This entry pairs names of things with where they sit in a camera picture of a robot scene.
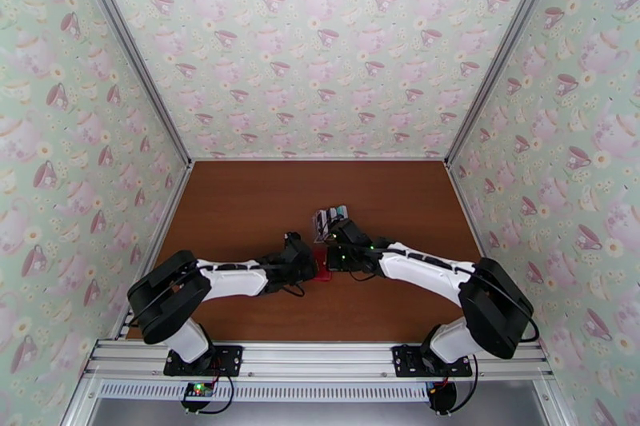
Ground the red leather card holder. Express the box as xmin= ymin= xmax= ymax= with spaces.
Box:
xmin=312 ymin=249 xmax=334 ymax=286

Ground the circuit board with green light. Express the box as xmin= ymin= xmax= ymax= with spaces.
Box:
xmin=182 ymin=381 xmax=215 ymax=400

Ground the black round controller box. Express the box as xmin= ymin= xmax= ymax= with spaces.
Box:
xmin=426 ymin=381 xmax=458 ymax=416

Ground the aluminium front frame rail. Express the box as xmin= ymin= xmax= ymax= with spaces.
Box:
xmin=82 ymin=339 xmax=557 ymax=382

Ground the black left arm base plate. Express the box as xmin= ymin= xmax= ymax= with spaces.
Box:
xmin=163 ymin=344 xmax=245 ymax=377

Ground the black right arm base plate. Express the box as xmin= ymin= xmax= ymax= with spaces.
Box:
xmin=391 ymin=344 xmax=474 ymax=378

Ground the aluminium table back rail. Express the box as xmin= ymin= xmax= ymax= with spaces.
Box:
xmin=190 ymin=155 xmax=449 ymax=163

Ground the perforated metal cable tray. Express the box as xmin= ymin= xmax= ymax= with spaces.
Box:
xmin=94 ymin=379 xmax=432 ymax=403

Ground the aluminium table side rail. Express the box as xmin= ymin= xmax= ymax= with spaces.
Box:
xmin=445 ymin=161 xmax=501 ymax=271
xmin=112 ymin=161 xmax=196 ymax=340

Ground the black looped base cable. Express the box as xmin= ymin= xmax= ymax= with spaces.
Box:
xmin=199 ymin=373 xmax=236 ymax=415
xmin=450 ymin=354 xmax=481 ymax=413

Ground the aluminium corner post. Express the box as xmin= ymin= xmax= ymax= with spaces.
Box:
xmin=443 ymin=0 xmax=572 ymax=166
xmin=67 ymin=0 xmax=195 ymax=166

